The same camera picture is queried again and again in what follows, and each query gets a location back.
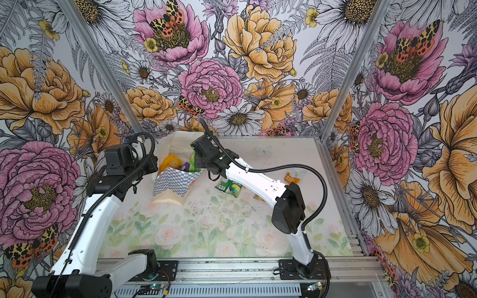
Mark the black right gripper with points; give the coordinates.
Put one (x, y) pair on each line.
(198, 161)

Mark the green Lays chips bag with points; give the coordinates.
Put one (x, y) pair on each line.
(193, 168)

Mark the yellow orange snack bag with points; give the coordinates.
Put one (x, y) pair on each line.
(172, 162)

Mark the blue checkered paper bag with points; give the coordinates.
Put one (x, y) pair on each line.
(173, 186)

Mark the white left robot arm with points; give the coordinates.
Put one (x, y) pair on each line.
(75, 274)

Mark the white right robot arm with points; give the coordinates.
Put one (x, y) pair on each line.
(286, 200)

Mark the green white snack packet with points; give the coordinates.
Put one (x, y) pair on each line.
(229, 187)

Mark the floral table mat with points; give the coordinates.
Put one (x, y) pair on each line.
(210, 225)

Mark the small orange snack packet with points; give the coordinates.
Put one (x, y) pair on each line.
(289, 179)

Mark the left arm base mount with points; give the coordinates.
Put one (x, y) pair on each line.
(166, 271)

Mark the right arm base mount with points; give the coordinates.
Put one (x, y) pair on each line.
(290, 269)

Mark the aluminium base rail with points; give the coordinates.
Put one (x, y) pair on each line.
(350, 277)

